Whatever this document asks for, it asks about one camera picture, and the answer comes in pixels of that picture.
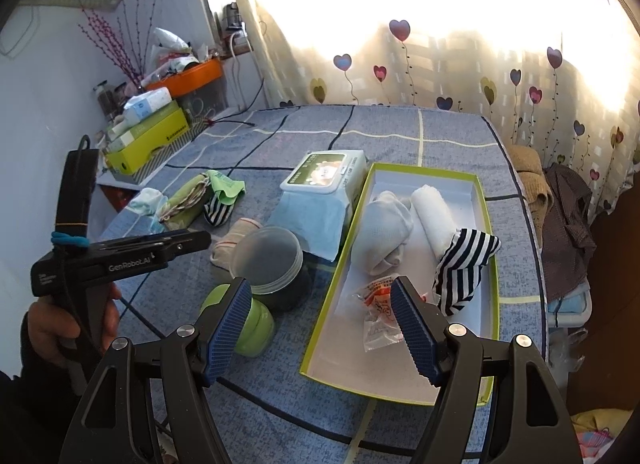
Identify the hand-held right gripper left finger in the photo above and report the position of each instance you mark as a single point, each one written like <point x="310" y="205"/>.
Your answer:
<point x="227" y="334"/>

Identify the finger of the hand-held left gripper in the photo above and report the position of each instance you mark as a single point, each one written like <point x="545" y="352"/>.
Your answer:
<point x="130" y="241"/>
<point x="190" y="243"/>

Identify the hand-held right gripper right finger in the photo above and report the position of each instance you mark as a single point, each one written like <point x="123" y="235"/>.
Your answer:
<point x="415" y="334"/>

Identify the green towel with striped trim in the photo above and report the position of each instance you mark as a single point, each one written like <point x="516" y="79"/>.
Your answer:
<point x="185" y="204"/>

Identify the beige sock red stripe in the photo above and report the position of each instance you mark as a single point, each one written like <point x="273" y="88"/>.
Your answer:
<point x="230" y="244"/>

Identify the clear red snack packet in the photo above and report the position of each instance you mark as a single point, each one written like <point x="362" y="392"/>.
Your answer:
<point x="377" y="304"/>

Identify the green-edged white cardboard box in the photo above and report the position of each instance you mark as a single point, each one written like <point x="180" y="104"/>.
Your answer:
<point x="350" y="354"/>

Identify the black white striped sock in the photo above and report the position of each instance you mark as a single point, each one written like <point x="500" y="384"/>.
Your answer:
<point x="217" y="211"/>
<point x="465" y="264"/>

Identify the grey cloth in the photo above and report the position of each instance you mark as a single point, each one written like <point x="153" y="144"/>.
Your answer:
<point x="380" y="234"/>

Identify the white towel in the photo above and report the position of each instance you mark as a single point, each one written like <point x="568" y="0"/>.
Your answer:
<point x="432" y="219"/>

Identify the person's left forearm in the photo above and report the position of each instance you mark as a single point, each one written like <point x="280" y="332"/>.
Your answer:
<point x="30" y="404"/>

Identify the person's left hand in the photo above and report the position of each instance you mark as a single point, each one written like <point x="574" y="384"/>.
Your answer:
<point x="42" y="324"/>

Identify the green plastic container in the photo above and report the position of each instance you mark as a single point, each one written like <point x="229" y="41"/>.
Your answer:
<point x="255" y="329"/>

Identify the small white light blue sock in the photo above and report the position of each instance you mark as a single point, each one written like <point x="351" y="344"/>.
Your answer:
<point x="147" y="201"/>

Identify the white side table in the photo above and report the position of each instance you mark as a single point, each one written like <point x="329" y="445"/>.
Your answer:
<point x="115" y="189"/>

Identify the light green small cloth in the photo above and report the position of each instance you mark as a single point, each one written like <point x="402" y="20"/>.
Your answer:
<point x="225" y="186"/>

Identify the clear round plastic container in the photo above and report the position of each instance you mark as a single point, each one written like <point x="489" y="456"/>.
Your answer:
<point x="270" y="259"/>

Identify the lime green cardboard box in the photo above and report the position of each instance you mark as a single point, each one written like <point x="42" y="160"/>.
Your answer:
<point x="145" y="149"/>

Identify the pale green flat box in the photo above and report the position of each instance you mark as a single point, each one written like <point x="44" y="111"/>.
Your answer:
<point x="145" y="127"/>

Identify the white blue tissue pack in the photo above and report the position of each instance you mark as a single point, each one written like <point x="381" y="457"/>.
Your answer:
<point x="147" y="104"/>

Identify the dark glass jar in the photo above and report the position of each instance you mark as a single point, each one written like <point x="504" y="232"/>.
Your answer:
<point x="105" y="102"/>

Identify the clear plastic storage box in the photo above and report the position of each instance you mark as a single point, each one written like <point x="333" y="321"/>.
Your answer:
<point x="205" y="99"/>

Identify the wet wipes pack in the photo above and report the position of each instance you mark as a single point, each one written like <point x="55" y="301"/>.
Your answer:
<point x="320" y="172"/>

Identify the blue white plastic item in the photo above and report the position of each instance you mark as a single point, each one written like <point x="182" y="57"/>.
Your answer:
<point x="567" y="309"/>

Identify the orange plastic tray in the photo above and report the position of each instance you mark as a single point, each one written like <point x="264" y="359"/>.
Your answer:
<point x="195" y="77"/>

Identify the dark brown shirt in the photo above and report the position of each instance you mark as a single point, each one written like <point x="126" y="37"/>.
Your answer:
<point x="567" y="229"/>

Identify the tan knit cloth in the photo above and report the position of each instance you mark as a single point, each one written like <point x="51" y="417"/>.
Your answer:
<point x="530" y="184"/>

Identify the pile of white bags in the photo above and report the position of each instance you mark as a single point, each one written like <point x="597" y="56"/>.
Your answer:
<point x="175" y="54"/>

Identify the pink flower branches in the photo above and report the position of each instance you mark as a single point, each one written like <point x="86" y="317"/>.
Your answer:
<point x="125" y="34"/>

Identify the pink patterned quilt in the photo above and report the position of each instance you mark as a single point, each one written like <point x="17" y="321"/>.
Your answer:
<point x="595" y="441"/>

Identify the black silver appliance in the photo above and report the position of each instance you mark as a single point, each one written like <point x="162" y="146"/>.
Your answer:
<point x="231" y="17"/>

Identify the heart print curtain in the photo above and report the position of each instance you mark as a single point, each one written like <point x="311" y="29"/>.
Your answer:
<point x="450" y="69"/>

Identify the beige wall rail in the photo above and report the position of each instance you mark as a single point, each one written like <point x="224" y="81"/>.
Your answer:
<point x="75" y="2"/>

